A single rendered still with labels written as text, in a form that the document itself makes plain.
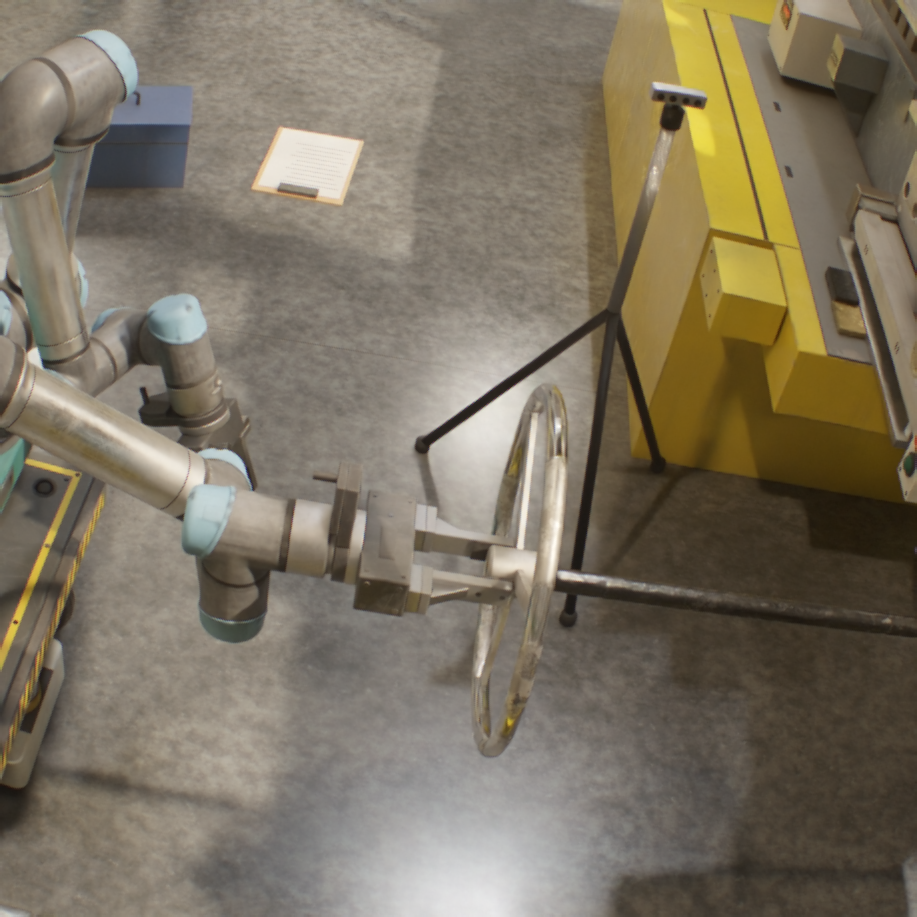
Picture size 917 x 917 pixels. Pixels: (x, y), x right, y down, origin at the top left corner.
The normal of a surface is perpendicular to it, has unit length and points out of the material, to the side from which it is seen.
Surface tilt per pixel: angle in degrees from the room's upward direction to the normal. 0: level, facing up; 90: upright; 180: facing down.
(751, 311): 90
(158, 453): 43
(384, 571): 5
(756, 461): 90
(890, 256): 0
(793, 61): 90
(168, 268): 0
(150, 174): 90
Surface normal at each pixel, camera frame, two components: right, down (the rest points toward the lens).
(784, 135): 0.19, -0.72
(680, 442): -0.04, 0.68
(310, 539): 0.11, -0.10
